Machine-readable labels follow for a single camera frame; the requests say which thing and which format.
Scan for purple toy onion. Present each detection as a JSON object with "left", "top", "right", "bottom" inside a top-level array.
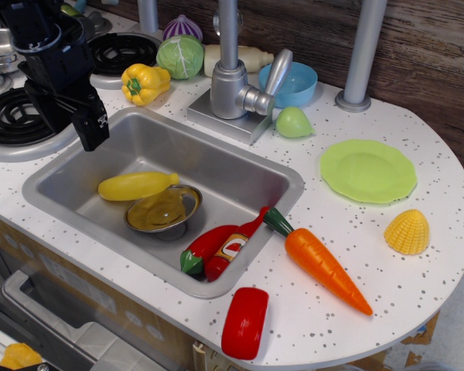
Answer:
[{"left": 162, "top": 15, "right": 203, "bottom": 42}]

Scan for red toy ketchup bottle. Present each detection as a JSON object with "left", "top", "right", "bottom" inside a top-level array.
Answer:
[{"left": 204, "top": 206, "right": 270, "bottom": 282}]

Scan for black burner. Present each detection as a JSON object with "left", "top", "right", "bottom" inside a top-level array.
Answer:
[
  {"left": 0, "top": 88, "right": 55, "bottom": 146},
  {"left": 88, "top": 32, "right": 161, "bottom": 77}
]

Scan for metal pot lid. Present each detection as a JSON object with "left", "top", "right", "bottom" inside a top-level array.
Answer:
[{"left": 124, "top": 185, "right": 203, "bottom": 233}]

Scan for green toy can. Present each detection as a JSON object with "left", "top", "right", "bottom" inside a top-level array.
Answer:
[{"left": 61, "top": 2, "right": 84, "bottom": 18}]

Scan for silver toy sink basin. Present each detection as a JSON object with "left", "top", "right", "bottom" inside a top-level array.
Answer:
[{"left": 22, "top": 108, "right": 304, "bottom": 298}]

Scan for front left black burner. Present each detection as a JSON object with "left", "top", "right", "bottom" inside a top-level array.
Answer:
[{"left": 0, "top": 88, "right": 55, "bottom": 146}]

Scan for yellow toy below counter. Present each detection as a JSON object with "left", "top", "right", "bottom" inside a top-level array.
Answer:
[{"left": 0, "top": 343, "right": 43, "bottom": 370}]

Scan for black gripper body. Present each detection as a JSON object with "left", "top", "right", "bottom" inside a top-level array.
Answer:
[{"left": 12, "top": 23, "right": 100, "bottom": 133}]

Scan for green toy cabbage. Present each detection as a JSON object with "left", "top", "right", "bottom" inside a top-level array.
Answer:
[{"left": 156, "top": 35, "right": 204, "bottom": 80}]

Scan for grey support pole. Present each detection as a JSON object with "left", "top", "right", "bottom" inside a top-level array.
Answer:
[
  {"left": 137, "top": 0, "right": 159, "bottom": 34},
  {"left": 335, "top": 0, "right": 387, "bottom": 113}
]

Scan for grey left support pole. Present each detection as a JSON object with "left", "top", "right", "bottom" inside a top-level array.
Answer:
[{"left": 137, "top": 0, "right": 159, "bottom": 34}]

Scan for grey right support pole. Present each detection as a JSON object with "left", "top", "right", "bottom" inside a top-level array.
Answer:
[{"left": 335, "top": 0, "right": 387, "bottom": 113}]

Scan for orange toy carrot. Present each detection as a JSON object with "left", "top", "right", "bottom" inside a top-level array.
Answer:
[{"left": 263, "top": 208, "right": 373, "bottom": 316}]

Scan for red toy cheese wheel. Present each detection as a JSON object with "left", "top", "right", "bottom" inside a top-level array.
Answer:
[{"left": 221, "top": 288, "right": 269, "bottom": 360}]

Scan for cream toy bottle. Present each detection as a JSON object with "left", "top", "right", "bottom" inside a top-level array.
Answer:
[{"left": 203, "top": 45, "right": 275, "bottom": 77}]

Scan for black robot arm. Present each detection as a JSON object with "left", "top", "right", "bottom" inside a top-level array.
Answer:
[{"left": 0, "top": 1, "right": 109, "bottom": 151}]

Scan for yellow toy corn piece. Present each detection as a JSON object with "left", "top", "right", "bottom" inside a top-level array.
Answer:
[{"left": 384, "top": 209, "right": 430, "bottom": 255}]

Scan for light green toy pear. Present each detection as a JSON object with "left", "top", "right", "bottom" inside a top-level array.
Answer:
[{"left": 275, "top": 107, "right": 315, "bottom": 138}]

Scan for yellow toy squash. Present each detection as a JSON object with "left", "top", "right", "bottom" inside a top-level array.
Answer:
[{"left": 97, "top": 172, "right": 179, "bottom": 201}]

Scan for light green plastic plate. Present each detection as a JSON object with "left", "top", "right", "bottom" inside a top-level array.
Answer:
[{"left": 319, "top": 139, "right": 418, "bottom": 203}]

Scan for yellow toy bell pepper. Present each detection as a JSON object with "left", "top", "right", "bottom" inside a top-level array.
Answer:
[{"left": 121, "top": 63, "right": 171, "bottom": 107}]

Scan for red toy chili pepper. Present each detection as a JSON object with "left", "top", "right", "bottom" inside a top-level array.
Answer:
[{"left": 180, "top": 225, "right": 238, "bottom": 275}]

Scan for silver stove knob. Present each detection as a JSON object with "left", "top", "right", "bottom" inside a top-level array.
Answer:
[{"left": 87, "top": 11, "right": 112, "bottom": 36}]

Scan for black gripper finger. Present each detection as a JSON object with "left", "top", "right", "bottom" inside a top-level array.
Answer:
[{"left": 71, "top": 97, "right": 110, "bottom": 151}]

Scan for silver toy faucet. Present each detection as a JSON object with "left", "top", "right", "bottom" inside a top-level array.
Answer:
[{"left": 187, "top": 1, "right": 293, "bottom": 145}]

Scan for grey oven door handle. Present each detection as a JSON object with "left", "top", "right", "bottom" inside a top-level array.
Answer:
[{"left": 2, "top": 270, "right": 96, "bottom": 369}]

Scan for blue plastic bowl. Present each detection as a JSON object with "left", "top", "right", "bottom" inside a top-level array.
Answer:
[{"left": 275, "top": 62, "right": 318, "bottom": 108}]

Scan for rear right black burner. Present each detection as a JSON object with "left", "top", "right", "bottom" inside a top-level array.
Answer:
[{"left": 88, "top": 32, "right": 161, "bottom": 77}]

